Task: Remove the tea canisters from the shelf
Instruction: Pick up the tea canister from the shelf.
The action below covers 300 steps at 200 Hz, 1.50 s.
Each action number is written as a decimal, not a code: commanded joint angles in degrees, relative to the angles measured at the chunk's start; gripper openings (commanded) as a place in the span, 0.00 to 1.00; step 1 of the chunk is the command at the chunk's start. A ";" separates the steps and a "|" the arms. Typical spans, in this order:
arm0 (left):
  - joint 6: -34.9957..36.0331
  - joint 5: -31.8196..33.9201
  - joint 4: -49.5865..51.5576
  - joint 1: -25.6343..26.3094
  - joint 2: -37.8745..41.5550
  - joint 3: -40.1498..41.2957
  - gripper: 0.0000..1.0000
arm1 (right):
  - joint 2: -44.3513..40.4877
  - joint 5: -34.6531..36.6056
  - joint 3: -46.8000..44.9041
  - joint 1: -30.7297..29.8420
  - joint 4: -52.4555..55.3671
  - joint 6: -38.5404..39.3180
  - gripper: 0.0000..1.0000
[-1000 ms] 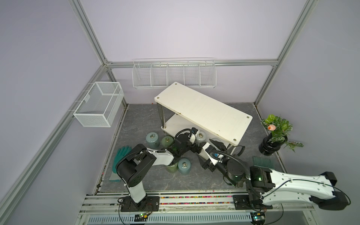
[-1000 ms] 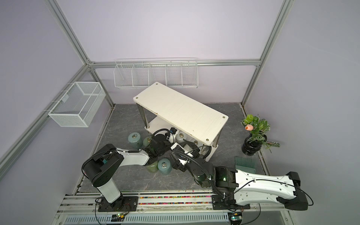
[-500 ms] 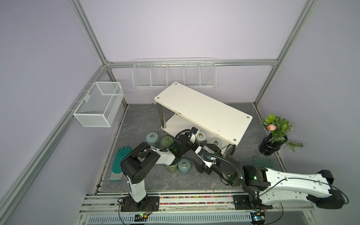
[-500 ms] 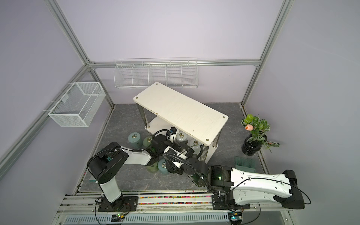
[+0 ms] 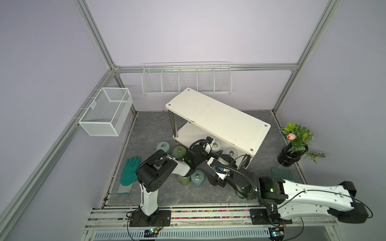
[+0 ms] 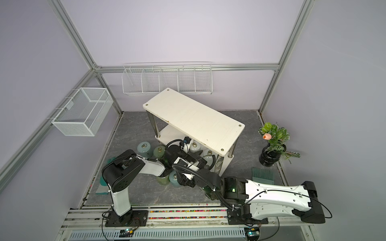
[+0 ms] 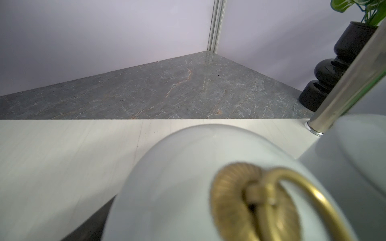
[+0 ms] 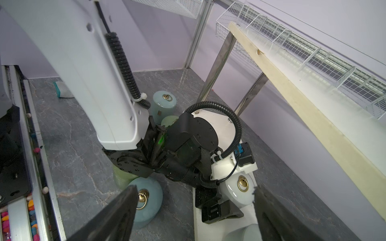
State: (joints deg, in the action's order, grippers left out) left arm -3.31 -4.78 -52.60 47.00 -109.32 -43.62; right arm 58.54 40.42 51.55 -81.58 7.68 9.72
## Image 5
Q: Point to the white mesh basket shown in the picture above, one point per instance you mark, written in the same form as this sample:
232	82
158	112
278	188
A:
107	113

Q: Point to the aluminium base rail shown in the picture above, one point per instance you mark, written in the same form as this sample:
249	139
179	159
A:
212	222

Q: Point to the grey canister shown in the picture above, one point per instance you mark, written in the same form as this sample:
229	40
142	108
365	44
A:
216	146
231	152

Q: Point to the small green canister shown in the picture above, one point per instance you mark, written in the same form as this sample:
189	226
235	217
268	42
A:
179	152

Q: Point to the green work glove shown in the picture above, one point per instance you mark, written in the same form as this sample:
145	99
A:
129	175

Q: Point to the large green canister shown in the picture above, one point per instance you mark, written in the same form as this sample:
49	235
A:
184	180

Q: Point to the white two-tier shelf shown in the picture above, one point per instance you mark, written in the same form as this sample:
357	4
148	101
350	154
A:
234	130

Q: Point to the artificial plant in black pot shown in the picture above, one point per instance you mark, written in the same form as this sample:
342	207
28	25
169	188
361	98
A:
300	139

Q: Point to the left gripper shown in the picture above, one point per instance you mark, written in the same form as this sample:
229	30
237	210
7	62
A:
216	155

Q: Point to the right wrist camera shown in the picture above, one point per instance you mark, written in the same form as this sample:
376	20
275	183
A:
221	170

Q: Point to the light blue canister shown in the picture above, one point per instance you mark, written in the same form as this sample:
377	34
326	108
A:
198	178
165	146

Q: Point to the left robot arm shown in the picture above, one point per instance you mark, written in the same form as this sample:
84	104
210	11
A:
155	170

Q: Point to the long white wire basket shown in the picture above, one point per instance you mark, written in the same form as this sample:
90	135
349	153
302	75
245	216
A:
204	77

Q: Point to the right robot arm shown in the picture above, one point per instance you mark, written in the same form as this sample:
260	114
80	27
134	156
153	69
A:
285	199

